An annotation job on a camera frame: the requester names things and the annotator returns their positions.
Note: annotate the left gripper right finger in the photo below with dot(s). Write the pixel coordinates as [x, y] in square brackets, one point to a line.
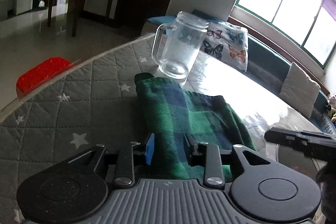
[191, 149]

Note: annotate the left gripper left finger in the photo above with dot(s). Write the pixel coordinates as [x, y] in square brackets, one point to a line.
[149, 142]

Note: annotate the green blue plaid shirt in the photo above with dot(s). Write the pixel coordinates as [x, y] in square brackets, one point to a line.
[170, 112]

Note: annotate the round black induction cooktop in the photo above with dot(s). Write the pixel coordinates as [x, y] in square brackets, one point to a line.
[298, 161]

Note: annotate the plush toy on sofa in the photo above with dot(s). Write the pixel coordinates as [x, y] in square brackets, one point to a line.
[331, 108]

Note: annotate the beige plain pillow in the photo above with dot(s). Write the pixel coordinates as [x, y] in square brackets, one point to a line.
[299, 90]

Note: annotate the grey quilted star table cover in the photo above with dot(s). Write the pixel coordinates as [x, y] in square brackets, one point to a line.
[96, 103]

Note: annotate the blue sofa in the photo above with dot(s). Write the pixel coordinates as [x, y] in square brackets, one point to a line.
[268, 68]

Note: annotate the clear glass mug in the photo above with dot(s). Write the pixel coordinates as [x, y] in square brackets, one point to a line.
[176, 45]

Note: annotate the butterfly print pillow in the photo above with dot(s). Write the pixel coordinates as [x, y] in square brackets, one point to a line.
[227, 43]

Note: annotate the red plastic stool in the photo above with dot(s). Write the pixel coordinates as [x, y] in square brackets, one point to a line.
[40, 74]

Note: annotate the green framed window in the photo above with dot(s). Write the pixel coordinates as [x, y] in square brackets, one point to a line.
[310, 24]

